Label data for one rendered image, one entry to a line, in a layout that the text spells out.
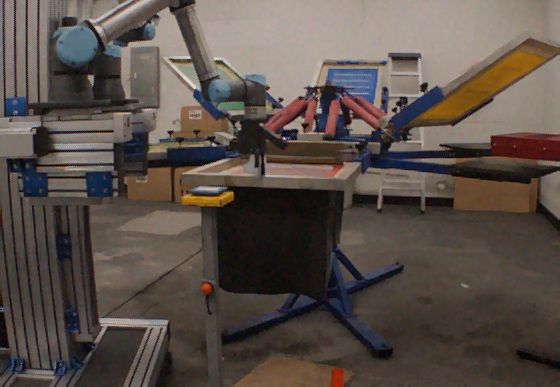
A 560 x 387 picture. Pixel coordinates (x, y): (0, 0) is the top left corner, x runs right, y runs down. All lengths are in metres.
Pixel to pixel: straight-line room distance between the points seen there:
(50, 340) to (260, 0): 5.40
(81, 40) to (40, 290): 0.98
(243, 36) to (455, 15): 2.54
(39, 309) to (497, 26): 5.69
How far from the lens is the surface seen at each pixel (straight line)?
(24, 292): 2.21
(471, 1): 6.67
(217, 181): 1.96
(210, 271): 1.83
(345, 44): 6.63
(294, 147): 2.47
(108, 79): 2.30
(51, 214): 2.08
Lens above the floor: 1.26
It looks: 8 degrees down
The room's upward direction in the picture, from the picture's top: straight up
